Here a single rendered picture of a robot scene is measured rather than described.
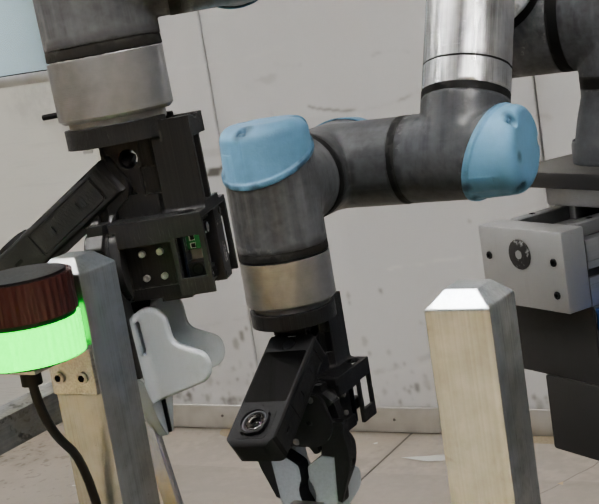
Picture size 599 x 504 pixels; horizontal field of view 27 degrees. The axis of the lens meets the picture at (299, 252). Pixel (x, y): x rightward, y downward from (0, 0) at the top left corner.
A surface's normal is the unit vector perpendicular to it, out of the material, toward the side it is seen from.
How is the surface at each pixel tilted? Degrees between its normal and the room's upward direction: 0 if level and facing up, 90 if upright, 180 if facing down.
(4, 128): 90
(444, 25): 66
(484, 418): 90
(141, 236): 90
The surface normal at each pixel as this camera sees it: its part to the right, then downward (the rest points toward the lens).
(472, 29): -0.10, -0.19
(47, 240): -0.17, 0.19
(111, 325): 0.86, -0.04
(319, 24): -0.47, 0.23
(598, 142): -0.75, -0.07
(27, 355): 0.12, 0.16
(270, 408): -0.43, -0.70
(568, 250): 0.52, 0.07
